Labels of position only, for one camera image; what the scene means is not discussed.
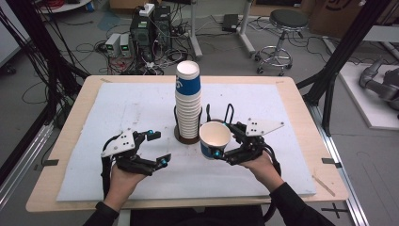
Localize white table mat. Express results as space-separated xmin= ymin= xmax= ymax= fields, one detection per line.
xmin=56 ymin=82 xmax=317 ymax=202

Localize person's left hand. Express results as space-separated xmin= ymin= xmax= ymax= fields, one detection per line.
xmin=104 ymin=163 xmax=149 ymax=213

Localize white round table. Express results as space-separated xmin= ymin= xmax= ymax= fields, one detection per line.
xmin=37 ymin=0 xmax=92 ymax=14

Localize person's dark pants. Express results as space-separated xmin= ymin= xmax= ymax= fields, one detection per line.
xmin=130 ymin=205 xmax=267 ymax=226

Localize black box on floor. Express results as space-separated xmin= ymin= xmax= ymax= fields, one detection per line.
xmin=221 ymin=13 xmax=240 ymax=33

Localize stack of paper cups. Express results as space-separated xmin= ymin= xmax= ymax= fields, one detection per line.
xmin=174 ymin=59 xmax=203 ymax=140

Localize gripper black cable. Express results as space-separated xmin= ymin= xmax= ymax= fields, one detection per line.
xmin=100 ymin=135 xmax=115 ymax=200
xmin=263 ymin=142 xmax=282 ymax=224

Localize grey desk top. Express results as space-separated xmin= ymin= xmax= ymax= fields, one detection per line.
xmin=363 ymin=24 xmax=399 ymax=43

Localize aluminium rail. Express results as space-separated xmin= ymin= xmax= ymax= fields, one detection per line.
xmin=309 ymin=103 xmax=370 ymax=226
xmin=0 ymin=121 xmax=55 ymax=210

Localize white panel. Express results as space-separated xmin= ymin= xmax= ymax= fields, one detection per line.
xmin=0 ymin=6 xmax=31 ymax=69

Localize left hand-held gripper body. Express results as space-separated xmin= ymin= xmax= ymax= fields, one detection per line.
xmin=101 ymin=128 xmax=158 ymax=176

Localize pale tape strip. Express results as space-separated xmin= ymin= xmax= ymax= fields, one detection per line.
xmin=311 ymin=174 xmax=337 ymax=198

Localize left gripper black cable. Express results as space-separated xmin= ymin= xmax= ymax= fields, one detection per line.
xmin=100 ymin=135 xmax=115 ymax=200

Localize brown cup holder rack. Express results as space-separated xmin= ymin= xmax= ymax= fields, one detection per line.
xmin=173 ymin=103 xmax=235 ymax=146

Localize cardboard box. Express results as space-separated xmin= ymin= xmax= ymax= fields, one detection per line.
xmin=309 ymin=0 xmax=399 ymax=40

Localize black computer tower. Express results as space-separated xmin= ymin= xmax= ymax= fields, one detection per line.
xmin=130 ymin=12 xmax=158 ymax=62
xmin=153 ymin=5 xmax=173 ymax=53

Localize white desk leg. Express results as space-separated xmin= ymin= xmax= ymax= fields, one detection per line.
xmin=187 ymin=0 xmax=204 ymax=58
xmin=236 ymin=0 xmax=258 ymax=56

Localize black metal frame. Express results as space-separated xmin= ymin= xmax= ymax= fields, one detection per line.
xmin=295 ymin=0 xmax=393 ymax=137
xmin=0 ymin=0 xmax=90 ymax=186

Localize person's right hand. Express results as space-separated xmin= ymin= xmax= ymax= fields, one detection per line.
xmin=239 ymin=150 xmax=285 ymax=193

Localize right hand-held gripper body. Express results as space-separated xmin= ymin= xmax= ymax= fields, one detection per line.
xmin=224 ymin=118 xmax=285 ymax=167

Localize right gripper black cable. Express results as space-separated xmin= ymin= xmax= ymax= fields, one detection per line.
xmin=263 ymin=142 xmax=282 ymax=224

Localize tangle of floor cables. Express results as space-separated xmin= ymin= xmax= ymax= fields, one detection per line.
xmin=74 ymin=37 xmax=196 ymax=76

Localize white platform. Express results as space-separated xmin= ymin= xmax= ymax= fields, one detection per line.
xmin=338 ymin=61 xmax=399 ymax=131

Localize black round stool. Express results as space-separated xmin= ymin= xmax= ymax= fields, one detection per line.
xmin=255 ymin=8 xmax=310 ymax=77

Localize single blue white cup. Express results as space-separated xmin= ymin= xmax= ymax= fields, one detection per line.
xmin=199 ymin=121 xmax=232 ymax=161

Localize grey power supply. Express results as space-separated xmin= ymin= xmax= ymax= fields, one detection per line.
xmin=104 ymin=32 xmax=121 ymax=58
xmin=119 ymin=32 xmax=133 ymax=58

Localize black cross floor mark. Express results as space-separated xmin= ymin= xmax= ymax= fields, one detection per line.
xmin=320 ymin=202 xmax=349 ymax=219

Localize white power strip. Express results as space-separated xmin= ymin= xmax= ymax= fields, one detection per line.
xmin=138 ymin=3 xmax=156 ymax=17

